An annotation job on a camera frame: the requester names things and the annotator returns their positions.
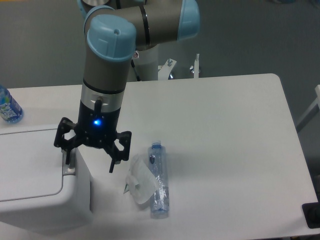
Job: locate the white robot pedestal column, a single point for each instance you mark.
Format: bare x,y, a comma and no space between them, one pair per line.
145,64

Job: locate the crumpled white plastic wrapper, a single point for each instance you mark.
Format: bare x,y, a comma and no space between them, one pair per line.
140,182

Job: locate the blue labelled water bottle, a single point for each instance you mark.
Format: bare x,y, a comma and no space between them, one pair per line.
10,111

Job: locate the black clamp at table edge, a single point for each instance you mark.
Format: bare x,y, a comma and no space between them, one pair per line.
311,213

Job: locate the white plastic trash can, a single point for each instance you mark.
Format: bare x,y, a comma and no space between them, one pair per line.
39,192

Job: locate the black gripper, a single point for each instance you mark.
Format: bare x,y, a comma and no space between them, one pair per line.
98,130

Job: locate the white metal leg at right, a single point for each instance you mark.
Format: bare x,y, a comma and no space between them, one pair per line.
310,112

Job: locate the clear empty plastic bottle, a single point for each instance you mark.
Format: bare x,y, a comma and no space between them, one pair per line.
157,164

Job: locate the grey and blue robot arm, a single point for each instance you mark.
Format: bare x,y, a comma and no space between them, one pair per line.
111,38

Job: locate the white metal base frame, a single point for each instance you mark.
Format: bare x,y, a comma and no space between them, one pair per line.
171,70

